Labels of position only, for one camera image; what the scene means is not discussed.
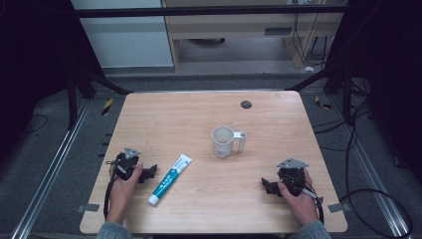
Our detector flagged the black hanging cables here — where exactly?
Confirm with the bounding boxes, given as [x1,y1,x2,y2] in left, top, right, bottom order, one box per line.
[291,0,332,68]

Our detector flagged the aluminium floor rail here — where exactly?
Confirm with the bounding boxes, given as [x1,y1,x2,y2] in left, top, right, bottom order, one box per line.
[329,96,411,239]
[9,99,92,239]

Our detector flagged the thin black floor cable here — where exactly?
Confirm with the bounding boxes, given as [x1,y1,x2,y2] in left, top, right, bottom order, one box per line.
[20,114,49,135]

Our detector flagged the black horizontal frame bar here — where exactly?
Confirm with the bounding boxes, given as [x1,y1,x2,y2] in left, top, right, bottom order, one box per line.
[73,4,348,19]

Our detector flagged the black looped floor cable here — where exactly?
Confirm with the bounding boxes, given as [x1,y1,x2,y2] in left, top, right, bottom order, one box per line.
[337,109,414,239]

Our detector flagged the white cabinet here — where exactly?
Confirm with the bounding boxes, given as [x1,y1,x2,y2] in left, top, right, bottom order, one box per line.
[70,0,175,70]

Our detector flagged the clear plastic measuring cup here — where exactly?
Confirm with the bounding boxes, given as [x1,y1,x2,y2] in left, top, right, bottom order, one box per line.
[211,124,249,159]

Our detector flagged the black metal stand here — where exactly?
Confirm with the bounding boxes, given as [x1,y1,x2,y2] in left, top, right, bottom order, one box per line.
[65,61,133,131]
[285,65,354,125]

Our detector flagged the grey table bracket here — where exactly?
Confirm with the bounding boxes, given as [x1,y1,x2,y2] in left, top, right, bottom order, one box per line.
[327,202,352,214]
[77,203,101,213]

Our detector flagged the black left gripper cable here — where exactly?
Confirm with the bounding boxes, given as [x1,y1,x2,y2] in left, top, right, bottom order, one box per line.
[103,172,119,221]

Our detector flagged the person's left hand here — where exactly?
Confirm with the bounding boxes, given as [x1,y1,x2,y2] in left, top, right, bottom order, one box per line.
[106,162,144,225]

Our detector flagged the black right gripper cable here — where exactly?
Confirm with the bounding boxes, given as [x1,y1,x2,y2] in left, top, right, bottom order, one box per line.
[311,194,325,225]

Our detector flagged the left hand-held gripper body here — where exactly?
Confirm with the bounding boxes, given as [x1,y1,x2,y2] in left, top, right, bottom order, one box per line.
[105,145,142,182]

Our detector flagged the light wooden desk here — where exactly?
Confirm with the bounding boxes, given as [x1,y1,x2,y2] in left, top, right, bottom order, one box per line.
[160,0,349,73]

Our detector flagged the white and teal toothpaste tube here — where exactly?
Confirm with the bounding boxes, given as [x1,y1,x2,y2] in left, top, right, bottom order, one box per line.
[146,153,194,207]

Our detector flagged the person's right hand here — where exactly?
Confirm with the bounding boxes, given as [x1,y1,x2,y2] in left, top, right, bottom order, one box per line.
[277,168,320,227]

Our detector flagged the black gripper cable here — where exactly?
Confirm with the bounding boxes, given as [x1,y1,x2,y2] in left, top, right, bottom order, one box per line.
[103,172,119,221]
[311,194,325,225]

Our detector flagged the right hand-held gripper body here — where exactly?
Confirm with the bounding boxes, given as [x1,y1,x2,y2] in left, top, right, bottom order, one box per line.
[276,157,311,197]

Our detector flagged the yellow and black tape strip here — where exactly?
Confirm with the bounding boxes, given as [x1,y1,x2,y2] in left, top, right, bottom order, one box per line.
[101,98,114,117]
[314,95,332,112]

